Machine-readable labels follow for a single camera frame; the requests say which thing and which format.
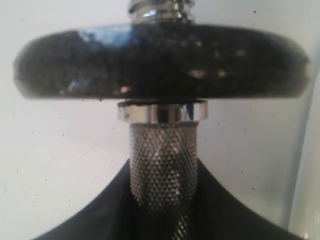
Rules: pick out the white rectangular tray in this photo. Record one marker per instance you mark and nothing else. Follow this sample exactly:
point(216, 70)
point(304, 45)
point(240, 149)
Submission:
point(305, 212)

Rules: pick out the black right weight plate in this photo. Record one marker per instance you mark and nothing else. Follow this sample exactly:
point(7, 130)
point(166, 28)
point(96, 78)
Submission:
point(86, 64)

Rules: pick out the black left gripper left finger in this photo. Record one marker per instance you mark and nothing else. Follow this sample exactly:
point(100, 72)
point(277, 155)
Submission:
point(117, 213)

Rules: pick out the chrome threaded dumbbell bar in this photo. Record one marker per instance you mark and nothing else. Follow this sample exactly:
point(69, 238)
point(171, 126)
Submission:
point(162, 155)

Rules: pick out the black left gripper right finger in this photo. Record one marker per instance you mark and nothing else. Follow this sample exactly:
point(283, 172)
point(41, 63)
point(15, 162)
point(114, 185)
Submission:
point(218, 215)

